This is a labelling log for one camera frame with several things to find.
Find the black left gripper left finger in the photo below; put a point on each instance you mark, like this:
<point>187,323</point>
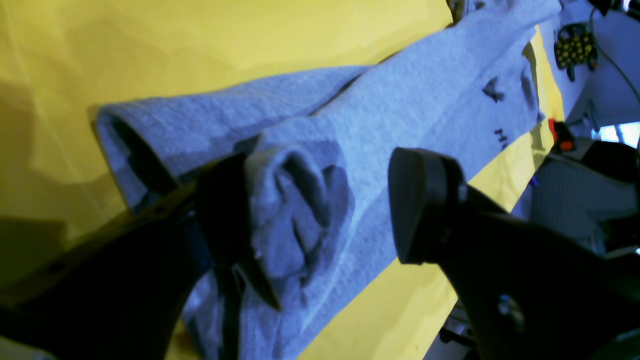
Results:
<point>118,295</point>

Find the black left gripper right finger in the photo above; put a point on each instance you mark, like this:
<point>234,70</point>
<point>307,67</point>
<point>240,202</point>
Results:
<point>529,293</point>

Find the grey t-shirt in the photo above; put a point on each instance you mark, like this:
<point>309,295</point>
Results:
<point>318,144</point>

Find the grey office chair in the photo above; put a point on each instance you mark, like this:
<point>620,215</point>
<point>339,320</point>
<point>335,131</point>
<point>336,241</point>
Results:
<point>590,194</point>

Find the blue red clamp left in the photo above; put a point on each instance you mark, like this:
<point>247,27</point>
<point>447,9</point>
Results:
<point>563,138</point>

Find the yellow table cloth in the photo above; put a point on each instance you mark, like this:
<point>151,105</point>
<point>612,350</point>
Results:
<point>62,59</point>

